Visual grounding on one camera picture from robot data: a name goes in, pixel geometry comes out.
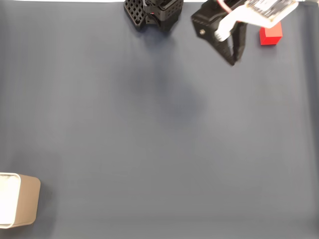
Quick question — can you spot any red cube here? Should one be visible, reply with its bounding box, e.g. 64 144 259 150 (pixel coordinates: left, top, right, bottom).
259 21 283 46

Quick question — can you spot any beige box with white lining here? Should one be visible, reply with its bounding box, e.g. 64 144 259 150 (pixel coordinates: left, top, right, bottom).
0 172 41 229

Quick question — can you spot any white flat servo cable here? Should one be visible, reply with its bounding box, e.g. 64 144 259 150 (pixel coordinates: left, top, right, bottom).
216 0 234 13

